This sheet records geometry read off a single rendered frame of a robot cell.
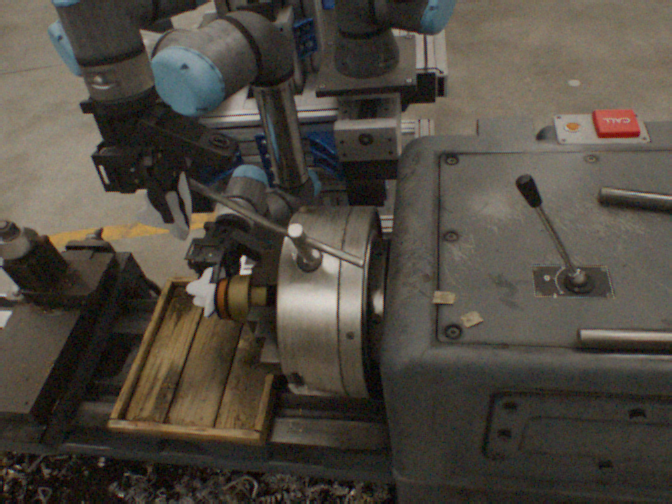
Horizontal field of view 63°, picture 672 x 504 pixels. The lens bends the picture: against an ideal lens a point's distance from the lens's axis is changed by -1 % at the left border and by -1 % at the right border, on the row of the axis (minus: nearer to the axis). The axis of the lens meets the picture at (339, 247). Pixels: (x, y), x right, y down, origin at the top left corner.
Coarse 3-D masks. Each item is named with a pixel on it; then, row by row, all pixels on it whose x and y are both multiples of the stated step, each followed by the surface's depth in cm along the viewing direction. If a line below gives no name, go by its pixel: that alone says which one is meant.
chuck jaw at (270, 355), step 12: (252, 312) 91; (264, 312) 91; (252, 324) 91; (264, 324) 89; (264, 336) 88; (276, 336) 87; (264, 348) 86; (276, 348) 86; (264, 360) 84; (276, 360) 84; (276, 372) 86; (300, 384) 85
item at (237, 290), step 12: (240, 276) 95; (216, 288) 94; (228, 288) 93; (240, 288) 92; (252, 288) 93; (264, 288) 93; (216, 300) 93; (228, 300) 93; (240, 300) 92; (252, 300) 93; (264, 300) 92; (216, 312) 94; (228, 312) 94; (240, 312) 92
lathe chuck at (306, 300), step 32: (320, 224) 83; (288, 256) 80; (288, 288) 79; (320, 288) 78; (288, 320) 78; (320, 320) 77; (288, 352) 80; (320, 352) 79; (288, 384) 85; (320, 384) 83
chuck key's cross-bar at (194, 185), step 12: (192, 180) 77; (204, 192) 76; (216, 192) 76; (228, 204) 76; (240, 204) 76; (252, 216) 75; (276, 228) 75; (312, 240) 73; (324, 252) 72; (336, 252) 71; (360, 264) 70
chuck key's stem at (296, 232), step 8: (296, 224) 72; (288, 232) 72; (296, 232) 72; (304, 232) 73; (296, 240) 72; (296, 248) 75; (304, 248) 75; (312, 248) 77; (304, 256) 77; (312, 256) 78
